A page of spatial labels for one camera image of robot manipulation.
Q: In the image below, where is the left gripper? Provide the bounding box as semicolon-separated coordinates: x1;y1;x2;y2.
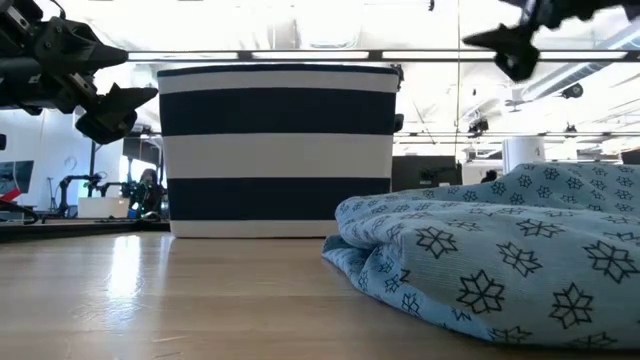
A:
0;17;159;145

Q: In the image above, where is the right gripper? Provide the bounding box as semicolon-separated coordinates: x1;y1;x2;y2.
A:
462;0;640;84

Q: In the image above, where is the dark blue plastic bin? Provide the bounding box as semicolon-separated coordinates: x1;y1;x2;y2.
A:
156;62;405;240

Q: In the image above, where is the black monitor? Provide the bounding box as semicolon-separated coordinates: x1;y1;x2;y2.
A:
122;137;165;167
391;155;464;193

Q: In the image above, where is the white cylinder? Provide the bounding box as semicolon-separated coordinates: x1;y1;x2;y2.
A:
502;136;546;175

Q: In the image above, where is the white box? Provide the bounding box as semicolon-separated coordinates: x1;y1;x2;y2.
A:
77;196;131;220

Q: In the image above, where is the blue star-patterned cloth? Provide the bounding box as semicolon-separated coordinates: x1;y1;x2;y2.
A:
321;160;640;351

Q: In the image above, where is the wall screen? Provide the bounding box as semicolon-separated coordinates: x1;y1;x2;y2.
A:
0;159;35;197

